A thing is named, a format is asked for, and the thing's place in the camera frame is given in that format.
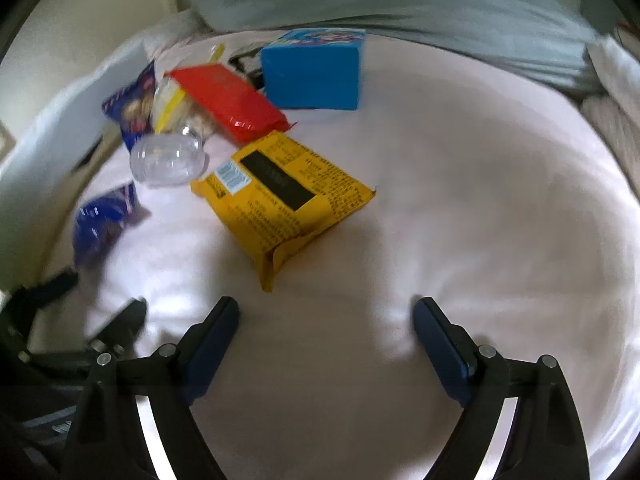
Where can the clear bag with yellow stripes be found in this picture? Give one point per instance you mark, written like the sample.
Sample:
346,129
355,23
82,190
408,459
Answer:
172,100

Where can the grey blanket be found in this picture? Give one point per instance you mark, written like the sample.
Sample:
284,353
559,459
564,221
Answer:
400,5

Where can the pink bed sheet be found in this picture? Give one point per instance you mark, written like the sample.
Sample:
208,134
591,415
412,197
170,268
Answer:
450,210

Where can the yellow snack packet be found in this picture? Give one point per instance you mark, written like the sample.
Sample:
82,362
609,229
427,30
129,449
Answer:
280,195

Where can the blue cardboard box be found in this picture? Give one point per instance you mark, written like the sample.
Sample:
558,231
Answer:
310,75

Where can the white folded quilt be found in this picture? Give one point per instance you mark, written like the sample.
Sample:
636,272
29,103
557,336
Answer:
615,100

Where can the white bag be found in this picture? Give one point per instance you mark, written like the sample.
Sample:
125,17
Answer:
50,135

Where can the clear plastic case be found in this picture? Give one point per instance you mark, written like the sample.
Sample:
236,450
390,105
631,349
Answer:
167,160

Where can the blue snack packet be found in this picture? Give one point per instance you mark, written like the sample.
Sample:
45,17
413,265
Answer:
100,220
130,105

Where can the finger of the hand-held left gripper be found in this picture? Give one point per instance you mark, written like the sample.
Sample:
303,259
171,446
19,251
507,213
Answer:
122,325
45,290

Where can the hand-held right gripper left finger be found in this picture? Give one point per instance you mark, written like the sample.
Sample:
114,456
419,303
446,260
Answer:
212,345

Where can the plaid cloth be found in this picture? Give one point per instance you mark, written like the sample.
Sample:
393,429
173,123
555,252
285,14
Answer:
247,65

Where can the red snack packet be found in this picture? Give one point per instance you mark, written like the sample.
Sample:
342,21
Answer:
225,100

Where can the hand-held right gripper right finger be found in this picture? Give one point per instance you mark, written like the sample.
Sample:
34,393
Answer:
440,345

